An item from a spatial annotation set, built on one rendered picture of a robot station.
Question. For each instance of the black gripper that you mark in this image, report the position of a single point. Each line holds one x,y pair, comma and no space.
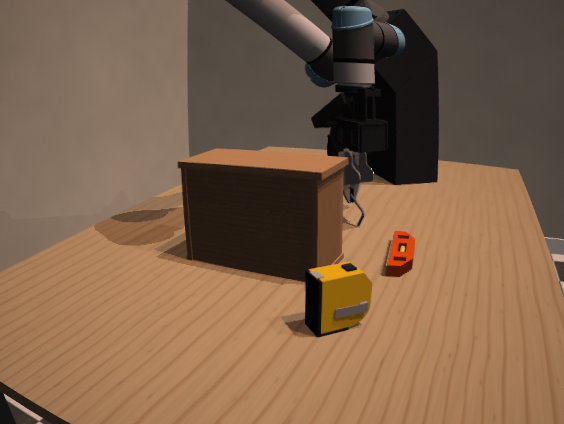
370,136

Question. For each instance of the brown wooden cabinet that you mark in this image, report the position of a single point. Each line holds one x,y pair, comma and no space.
272,213

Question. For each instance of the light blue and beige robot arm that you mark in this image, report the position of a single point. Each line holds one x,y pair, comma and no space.
356,38

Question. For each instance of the yellow tape measure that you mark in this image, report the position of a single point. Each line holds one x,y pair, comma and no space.
336,297

